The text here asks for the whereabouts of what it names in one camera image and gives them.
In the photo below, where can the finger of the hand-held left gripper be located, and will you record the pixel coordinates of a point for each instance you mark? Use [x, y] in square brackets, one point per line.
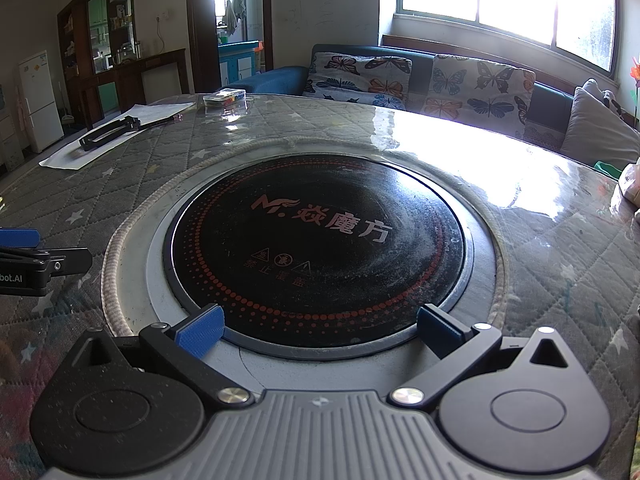
[70, 260]
[17, 238]

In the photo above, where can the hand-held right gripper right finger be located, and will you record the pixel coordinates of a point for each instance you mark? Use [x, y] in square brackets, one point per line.
[436, 330]

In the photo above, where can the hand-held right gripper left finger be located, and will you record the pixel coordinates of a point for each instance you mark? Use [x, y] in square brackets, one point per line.
[200, 331]

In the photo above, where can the hanging grey clothes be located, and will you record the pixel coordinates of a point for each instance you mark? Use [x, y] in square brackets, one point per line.
[232, 15]

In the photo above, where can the white paper sheet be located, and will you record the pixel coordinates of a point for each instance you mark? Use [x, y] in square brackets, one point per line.
[65, 157]

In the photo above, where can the white refrigerator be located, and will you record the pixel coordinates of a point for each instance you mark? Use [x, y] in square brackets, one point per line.
[40, 100]

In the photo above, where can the black round induction cooker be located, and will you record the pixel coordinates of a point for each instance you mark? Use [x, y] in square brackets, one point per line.
[320, 250]

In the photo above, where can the dark wooden cabinet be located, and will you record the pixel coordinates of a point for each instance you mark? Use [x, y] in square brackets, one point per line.
[125, 75]

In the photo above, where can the white board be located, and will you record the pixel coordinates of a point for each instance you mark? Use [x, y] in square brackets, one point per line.
[160, 85]

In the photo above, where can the clear plastic box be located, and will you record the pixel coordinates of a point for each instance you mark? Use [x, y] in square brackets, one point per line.
[225, 98]

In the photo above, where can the butterfly print cushion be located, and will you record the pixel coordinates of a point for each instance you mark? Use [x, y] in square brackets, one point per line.
[350, 77]
[475, 95]

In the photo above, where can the white plastic bag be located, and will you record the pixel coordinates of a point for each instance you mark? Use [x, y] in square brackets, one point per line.
[631, 180]

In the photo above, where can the grey pillow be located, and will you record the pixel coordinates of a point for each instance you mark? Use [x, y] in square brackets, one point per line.
[600, 130]

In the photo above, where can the teal storage cabinet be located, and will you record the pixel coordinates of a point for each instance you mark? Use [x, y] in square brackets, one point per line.
[240, 62]

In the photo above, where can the blue sofa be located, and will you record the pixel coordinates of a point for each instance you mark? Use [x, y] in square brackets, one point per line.
[280, 80]

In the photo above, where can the white black patterned pillow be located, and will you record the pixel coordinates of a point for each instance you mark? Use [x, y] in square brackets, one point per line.
[607, 97]

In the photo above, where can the orange artificial flower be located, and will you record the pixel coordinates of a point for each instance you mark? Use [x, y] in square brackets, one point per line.
[635, 72]

